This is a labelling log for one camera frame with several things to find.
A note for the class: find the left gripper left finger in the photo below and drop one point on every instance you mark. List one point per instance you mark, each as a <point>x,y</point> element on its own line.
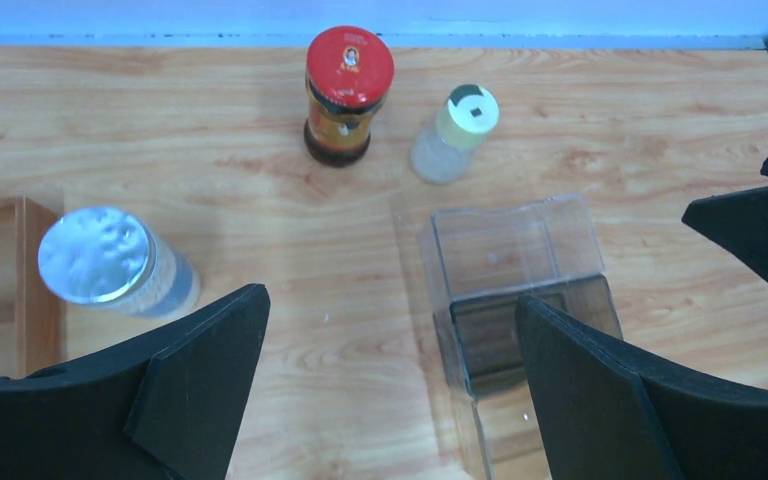
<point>166,404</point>

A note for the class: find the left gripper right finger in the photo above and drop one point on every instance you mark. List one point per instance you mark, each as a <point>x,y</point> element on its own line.
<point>607,409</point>

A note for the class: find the silver lid blue bottle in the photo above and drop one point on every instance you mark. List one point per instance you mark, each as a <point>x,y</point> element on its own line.
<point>105,258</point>

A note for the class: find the clear plastic organizer bin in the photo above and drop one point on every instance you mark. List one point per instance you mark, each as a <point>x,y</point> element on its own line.
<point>465,270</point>

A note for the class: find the yellow lid spice bottle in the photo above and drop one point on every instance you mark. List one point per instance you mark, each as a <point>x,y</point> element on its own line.
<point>443,151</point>

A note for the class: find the red lid sauce jar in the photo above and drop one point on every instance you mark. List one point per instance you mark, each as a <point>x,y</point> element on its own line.
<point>349,71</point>

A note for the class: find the wooden compartment tray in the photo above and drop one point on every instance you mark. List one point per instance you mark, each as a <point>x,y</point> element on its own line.
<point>30,315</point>

